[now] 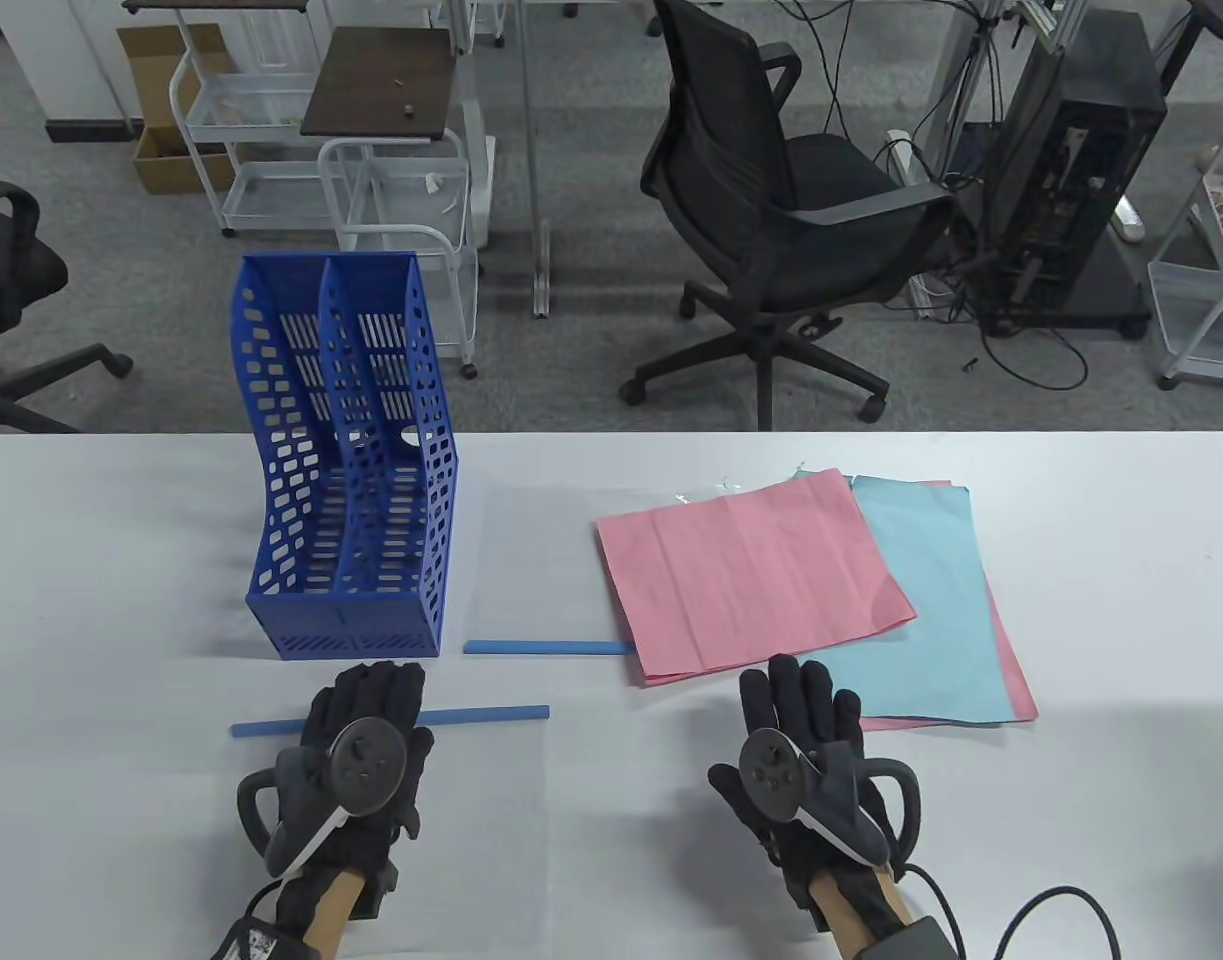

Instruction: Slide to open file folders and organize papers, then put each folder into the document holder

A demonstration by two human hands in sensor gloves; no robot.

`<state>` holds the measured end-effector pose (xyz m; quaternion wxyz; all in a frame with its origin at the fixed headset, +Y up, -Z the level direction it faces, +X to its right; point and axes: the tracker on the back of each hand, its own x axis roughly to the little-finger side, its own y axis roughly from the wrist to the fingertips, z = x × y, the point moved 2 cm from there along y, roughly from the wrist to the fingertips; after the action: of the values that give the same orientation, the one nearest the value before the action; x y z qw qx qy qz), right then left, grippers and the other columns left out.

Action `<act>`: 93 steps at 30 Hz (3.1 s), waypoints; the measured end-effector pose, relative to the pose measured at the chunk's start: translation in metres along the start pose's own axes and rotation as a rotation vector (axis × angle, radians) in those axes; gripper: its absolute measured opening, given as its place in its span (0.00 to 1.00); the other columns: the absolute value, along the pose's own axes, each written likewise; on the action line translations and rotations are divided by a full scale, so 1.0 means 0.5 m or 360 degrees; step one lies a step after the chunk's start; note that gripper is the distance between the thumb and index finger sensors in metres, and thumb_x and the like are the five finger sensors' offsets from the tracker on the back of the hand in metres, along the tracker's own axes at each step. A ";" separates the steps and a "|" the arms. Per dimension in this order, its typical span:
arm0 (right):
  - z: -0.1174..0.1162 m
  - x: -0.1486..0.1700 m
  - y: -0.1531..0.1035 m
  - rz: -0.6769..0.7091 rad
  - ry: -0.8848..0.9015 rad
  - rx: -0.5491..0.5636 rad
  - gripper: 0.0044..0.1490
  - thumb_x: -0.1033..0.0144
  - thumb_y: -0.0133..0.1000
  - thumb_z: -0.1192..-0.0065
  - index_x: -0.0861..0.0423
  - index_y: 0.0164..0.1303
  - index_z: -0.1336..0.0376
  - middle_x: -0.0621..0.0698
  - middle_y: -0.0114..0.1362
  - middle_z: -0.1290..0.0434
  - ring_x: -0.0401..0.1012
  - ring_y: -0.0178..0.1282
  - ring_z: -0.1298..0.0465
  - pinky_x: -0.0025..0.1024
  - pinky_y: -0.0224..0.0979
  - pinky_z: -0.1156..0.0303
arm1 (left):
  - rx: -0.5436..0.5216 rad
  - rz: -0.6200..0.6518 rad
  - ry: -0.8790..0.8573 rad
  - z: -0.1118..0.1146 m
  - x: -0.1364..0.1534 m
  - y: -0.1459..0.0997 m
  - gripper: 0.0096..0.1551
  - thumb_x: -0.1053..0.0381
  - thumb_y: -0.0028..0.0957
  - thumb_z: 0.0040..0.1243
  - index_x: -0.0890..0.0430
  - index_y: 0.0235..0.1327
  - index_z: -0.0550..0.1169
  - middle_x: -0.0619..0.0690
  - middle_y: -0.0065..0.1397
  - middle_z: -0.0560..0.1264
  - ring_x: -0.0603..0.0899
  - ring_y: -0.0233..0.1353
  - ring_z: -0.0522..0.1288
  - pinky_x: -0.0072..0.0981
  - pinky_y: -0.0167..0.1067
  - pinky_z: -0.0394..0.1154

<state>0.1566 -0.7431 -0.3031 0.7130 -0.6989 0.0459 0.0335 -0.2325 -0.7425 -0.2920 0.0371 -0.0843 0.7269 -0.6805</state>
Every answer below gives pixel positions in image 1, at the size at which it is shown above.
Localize person's right hand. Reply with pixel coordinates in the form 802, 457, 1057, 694
709, 654, 897, 906

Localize person's left hand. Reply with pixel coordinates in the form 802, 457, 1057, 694
271, 660, 435, 893

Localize person's right forearm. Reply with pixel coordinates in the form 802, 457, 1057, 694
809, 868, 917, 960

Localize person's left forearm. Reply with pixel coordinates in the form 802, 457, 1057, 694
299, 868, 370, 960

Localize clear plastic sheet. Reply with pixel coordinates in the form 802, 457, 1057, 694
226, 712, 554, 960
476, 478, 644, 653

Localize long blue binder strip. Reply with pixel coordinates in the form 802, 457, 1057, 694
231, 705, 551, 740

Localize pink paper sheet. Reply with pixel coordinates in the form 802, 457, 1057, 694
859, 480, 1041, 732
594, 468, 918, 690

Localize light blue paper sheet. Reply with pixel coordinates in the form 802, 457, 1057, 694
799, 475, 1018, 727

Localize short blue binder strip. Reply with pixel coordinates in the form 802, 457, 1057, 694
463, 640, 638, 658

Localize blue perforated file holder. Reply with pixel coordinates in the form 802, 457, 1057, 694
231, 253, 460, 662

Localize black wheeled platform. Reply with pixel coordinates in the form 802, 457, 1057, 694
979, 265, 1154, 341

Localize black mesh office chair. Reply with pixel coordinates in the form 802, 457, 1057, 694
618, 0, 984, 432

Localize silver metal stand pole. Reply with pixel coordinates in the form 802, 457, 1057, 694
514, 0, 554, 320

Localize black padded office chair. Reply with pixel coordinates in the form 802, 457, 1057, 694
0, 180, 135, 437

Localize white power strip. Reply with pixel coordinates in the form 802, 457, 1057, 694
885, 129, 962, 321

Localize white metal rack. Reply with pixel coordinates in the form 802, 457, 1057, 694
1146, 135, 1223, 392

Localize brown cardboard box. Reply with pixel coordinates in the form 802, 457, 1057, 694
117, 23, 240, 195

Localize black computer tower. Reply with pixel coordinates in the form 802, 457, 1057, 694
979, 10, 1170, 323

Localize white cart with brown top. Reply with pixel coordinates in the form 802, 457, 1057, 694
300, 25, 498, 380

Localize dark grey ring controller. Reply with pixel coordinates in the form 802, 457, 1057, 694
736, 728, 922, 884
236, 718, 412, 881

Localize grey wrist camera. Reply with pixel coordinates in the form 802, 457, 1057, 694
856, 915, 964, 960

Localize black cable loop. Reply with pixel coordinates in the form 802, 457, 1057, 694
906, 862, 1124, 960

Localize black floor cables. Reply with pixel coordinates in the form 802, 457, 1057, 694
871, 0, 1090, 393

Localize white wire shelf cart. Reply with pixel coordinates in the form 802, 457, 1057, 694
121, 0, 320, 240

